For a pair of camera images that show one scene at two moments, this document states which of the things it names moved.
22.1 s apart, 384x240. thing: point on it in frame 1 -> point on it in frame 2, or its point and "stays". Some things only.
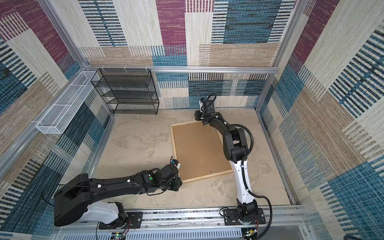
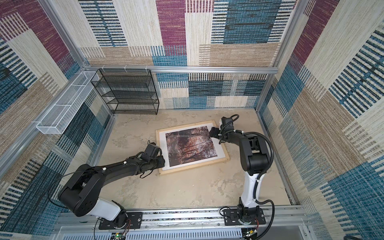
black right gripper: x=197 y=115 -> x=213 y=132
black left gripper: x=177 y=185 -> x=162 y=161
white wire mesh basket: x=59 y=117 stays
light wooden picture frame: x=182 y=180 -> x=157 y=141
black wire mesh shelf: x=127 y=91 stays
